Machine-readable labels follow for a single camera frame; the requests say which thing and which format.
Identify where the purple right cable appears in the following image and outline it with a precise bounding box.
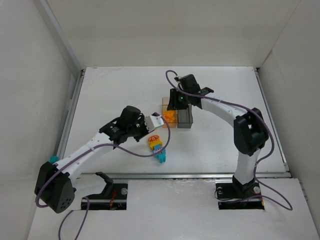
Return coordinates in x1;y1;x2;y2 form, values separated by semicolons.
164;69;294;212

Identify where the aluminium left rail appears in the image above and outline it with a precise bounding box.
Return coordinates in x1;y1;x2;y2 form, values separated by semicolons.
34;68;86;203

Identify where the aluminium front rail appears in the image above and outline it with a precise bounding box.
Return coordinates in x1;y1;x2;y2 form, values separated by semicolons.
49;170;292;180

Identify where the purple cable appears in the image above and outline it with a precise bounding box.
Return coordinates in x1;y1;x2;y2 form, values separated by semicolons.
34;117;172;240
164;69;294;212

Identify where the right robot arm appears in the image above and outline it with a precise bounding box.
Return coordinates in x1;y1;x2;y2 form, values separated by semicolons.
165;70;269;186

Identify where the aluminium rail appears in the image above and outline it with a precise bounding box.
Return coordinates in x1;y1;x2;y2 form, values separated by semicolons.
49;170;292;180
254;68;290;172
34;68;86;203

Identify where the teal lego block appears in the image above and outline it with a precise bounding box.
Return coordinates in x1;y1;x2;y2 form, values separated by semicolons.
49;155;59;164

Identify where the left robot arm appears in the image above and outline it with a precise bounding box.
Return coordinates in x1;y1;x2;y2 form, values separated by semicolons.
34;105;149;214

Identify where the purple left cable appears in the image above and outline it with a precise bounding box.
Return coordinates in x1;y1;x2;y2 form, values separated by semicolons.
34;117;172;240

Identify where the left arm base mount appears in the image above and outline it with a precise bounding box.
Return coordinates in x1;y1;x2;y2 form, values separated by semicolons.
87;172;128;211

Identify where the amber transparent container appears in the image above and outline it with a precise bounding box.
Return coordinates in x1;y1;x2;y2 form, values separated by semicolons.
162;97;178;128

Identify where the aluminium right rail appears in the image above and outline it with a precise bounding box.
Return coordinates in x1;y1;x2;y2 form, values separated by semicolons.
254;68;290;172

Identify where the yellow lego block bottom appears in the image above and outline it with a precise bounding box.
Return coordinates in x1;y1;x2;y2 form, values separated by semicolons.
156;152;166;164

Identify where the grey transparent container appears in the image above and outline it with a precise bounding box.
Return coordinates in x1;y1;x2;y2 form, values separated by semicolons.
177;104;194;129

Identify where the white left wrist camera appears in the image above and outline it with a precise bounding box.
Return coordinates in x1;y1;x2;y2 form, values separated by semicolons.
144;112;165;133

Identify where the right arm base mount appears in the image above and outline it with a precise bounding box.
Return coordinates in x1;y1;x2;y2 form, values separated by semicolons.
214;182;265;210

